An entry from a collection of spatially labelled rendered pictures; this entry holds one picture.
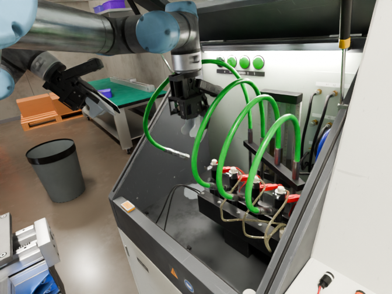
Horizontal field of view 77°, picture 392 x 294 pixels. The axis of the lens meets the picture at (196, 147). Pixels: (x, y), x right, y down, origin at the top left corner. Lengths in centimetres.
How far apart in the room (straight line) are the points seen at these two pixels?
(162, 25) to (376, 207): 55
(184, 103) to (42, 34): 33
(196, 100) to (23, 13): 48
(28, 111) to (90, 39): 575
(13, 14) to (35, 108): 602
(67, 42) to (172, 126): 66
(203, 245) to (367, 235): 51
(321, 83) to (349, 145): 30
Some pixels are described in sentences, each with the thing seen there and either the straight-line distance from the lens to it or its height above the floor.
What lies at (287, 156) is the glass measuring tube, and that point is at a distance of 95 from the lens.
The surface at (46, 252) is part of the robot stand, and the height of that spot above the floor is 96.
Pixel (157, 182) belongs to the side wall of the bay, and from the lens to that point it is 111.
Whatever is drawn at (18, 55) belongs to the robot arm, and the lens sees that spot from 85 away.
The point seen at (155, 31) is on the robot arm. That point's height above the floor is 152.
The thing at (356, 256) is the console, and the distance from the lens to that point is 68.
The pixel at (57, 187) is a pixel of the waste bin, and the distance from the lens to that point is 287.
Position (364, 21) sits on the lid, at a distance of 78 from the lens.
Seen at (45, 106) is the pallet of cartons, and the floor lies 29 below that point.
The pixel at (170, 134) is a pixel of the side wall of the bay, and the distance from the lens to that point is 107.
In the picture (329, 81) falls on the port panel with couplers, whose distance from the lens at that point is 84.
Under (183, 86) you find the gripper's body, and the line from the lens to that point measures 64.
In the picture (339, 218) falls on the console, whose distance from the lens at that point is 65.
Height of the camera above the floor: 152
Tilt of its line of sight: 26 degrees down
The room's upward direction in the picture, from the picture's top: 6 degrees counter-clockwise
